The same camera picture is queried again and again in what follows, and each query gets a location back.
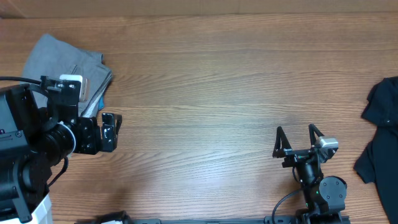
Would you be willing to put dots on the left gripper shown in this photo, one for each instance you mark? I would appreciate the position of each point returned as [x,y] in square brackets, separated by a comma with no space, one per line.
[91,144]

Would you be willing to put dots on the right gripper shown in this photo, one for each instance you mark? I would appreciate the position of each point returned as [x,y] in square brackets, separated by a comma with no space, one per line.
[282,145]

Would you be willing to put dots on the grey shorts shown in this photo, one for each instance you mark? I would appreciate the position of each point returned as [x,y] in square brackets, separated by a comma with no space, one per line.
[52,57]

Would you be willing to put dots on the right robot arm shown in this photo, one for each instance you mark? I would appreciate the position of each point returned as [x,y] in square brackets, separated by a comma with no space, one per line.
[324,196]

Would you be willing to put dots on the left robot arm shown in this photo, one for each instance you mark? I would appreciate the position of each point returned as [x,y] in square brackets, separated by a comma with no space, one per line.
[41,127]

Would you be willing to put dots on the folded blue denim jeans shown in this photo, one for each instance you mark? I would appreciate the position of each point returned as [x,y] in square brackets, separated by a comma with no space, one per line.
[101,103]

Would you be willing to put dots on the black garment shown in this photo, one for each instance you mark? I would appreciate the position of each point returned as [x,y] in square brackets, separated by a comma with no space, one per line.
[378,162]

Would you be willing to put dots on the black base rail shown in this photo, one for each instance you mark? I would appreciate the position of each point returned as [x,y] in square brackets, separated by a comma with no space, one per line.
[123,218]

